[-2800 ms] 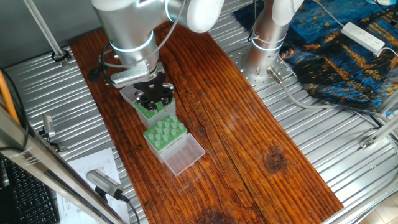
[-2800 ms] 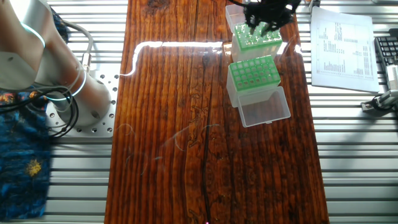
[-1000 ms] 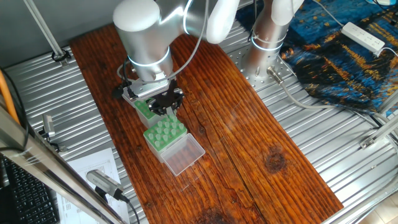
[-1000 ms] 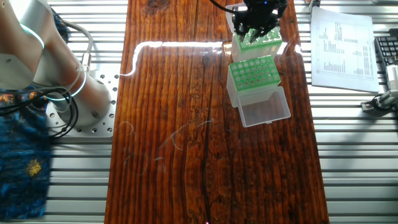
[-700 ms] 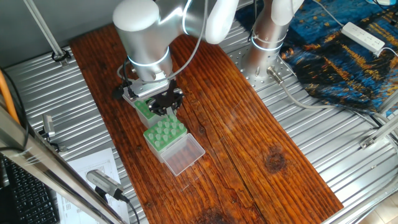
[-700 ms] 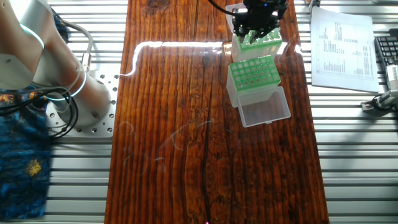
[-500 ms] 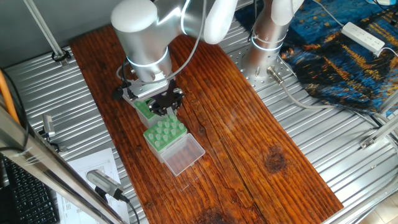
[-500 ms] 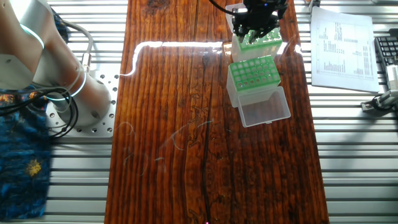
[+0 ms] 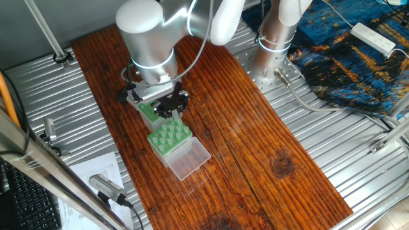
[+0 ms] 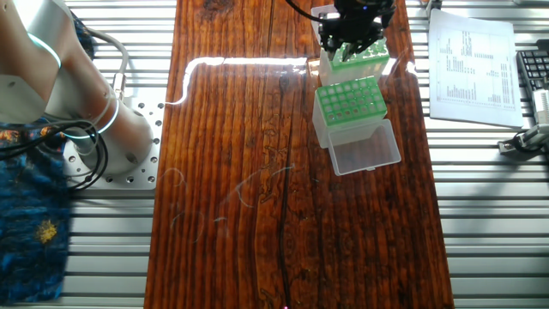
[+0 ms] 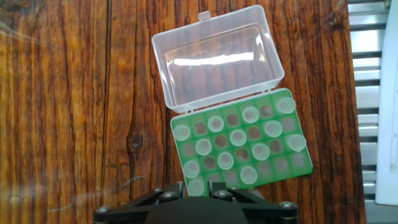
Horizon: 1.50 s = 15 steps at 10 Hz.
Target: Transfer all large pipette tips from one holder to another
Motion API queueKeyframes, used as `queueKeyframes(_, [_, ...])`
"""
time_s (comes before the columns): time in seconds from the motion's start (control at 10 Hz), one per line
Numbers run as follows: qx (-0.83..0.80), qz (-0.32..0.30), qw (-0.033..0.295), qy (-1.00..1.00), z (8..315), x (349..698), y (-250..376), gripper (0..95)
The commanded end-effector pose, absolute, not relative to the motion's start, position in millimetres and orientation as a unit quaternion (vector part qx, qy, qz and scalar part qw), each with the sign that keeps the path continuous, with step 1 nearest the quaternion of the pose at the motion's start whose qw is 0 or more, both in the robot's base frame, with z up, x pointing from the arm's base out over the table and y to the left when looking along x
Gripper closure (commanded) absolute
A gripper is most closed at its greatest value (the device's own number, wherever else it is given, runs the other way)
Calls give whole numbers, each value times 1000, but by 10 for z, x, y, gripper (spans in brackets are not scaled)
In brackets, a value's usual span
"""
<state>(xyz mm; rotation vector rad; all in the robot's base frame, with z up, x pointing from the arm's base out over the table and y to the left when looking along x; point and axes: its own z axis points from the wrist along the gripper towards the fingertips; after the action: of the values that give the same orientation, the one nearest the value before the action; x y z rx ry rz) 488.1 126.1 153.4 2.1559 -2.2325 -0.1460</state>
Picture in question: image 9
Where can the silver camera on stand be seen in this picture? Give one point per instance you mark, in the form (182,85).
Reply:
(50,129)

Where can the white power strip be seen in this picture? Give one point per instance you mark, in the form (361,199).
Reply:
(372,39)

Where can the brown wooden board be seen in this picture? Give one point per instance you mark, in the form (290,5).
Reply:
(255,127)

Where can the aluminium profile bar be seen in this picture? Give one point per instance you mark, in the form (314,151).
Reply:
(401,107)

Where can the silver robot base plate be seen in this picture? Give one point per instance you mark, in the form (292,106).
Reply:
(268,85)

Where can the small metal bracket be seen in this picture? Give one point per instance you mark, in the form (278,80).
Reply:
(64,152)

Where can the black keyboard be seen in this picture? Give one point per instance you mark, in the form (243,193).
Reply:
(28,204)

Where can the blue starry painted cloth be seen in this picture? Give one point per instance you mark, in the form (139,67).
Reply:
(335,64)

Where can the pale blue plastic object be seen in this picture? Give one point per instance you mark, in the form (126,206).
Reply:
(393,2)

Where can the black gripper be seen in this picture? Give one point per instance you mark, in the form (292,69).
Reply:
(175,97)

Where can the aluminium post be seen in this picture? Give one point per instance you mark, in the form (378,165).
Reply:
(45,28)

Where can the printed white paper sheet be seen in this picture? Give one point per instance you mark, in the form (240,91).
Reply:
(96,166)

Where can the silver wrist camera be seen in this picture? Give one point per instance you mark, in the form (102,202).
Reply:
(150,92)

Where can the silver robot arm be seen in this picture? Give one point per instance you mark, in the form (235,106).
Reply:
(150,41)

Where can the aluminium profile with bracket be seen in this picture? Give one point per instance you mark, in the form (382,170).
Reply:
(393,135)

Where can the clear box with green rack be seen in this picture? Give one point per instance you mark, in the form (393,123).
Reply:
(188,161)
(148,111)

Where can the aluminium frame beam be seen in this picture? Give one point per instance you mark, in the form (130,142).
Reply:
(48,172)

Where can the orange tube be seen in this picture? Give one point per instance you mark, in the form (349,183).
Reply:
(8,99)

